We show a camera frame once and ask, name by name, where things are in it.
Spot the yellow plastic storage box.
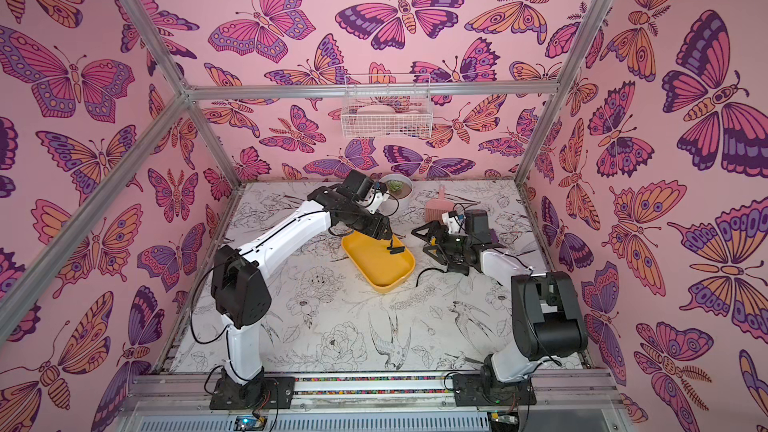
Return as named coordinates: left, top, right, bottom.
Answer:
left=341, top=232, right=416, bottom=294

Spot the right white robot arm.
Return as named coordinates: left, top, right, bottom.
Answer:
left=411, top=210, right=588, bottom=387

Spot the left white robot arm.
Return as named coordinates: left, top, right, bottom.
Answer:
left=211, top=171, right=393, bottom=387

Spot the pink hand brush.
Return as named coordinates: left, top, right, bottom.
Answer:
left=424, top=185, right=455, bottom=223

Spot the white plant pot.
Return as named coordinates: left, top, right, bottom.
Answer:
left=379, top=173, right=413, bottom=215

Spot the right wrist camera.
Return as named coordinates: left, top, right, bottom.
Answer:
left=442, top=211, right=467, bottom=235

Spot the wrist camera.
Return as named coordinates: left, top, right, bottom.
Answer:
left=358, top=182, right=388, bottom=213
left=442, top=211, right=467, bottom=235

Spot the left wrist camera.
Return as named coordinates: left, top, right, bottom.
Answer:
left=358, top=182, right=388, bottom=213

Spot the white wire wall basket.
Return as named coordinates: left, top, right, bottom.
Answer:
left=339, top=73, right=434, bottom=140

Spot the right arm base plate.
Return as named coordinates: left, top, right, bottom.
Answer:
left=444, top=372, right=537, bottom=408

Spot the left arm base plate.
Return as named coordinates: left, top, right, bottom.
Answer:
left=209, top=374, right=296, bottom=411

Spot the aluminium front rail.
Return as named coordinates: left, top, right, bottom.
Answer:
left=111, top=370, right=634, bottom=431

